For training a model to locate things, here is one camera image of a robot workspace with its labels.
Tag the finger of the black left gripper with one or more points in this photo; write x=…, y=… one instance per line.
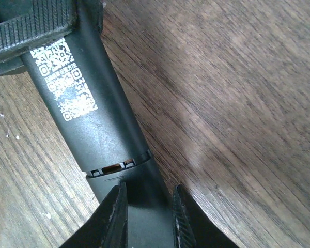
x=25, y=25
x=12, y=66

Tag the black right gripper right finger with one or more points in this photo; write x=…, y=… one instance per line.
x=191, y=226

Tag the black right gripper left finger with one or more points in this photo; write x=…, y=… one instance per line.
x=108, y=225

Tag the black battery compartment cover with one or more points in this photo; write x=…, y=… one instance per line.
x=149, y=205

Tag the black remote control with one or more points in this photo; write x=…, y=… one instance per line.
x=84, y=96

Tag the orange battery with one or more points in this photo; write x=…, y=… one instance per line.
x=117, y=167

